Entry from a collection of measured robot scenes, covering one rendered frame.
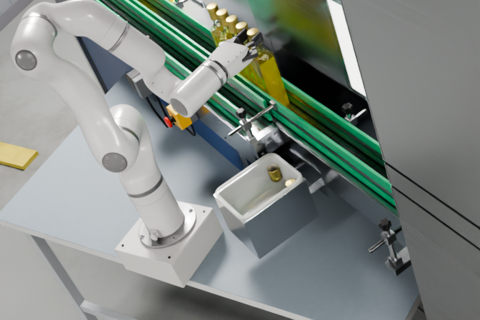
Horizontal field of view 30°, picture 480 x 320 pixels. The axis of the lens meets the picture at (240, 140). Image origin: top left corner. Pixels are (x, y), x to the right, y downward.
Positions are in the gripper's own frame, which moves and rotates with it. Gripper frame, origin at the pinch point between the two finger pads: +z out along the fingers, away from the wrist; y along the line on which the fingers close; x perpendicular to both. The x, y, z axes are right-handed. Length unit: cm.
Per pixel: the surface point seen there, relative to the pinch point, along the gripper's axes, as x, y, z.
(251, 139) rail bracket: -24.5, 4.6, -16.2
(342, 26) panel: 7.8, 31.6, 4.8
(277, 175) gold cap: -35.5, 11.6, -17.4
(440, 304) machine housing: -13, 89, -48
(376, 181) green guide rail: -21, 51, -18
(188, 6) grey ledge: -27, -69, 33
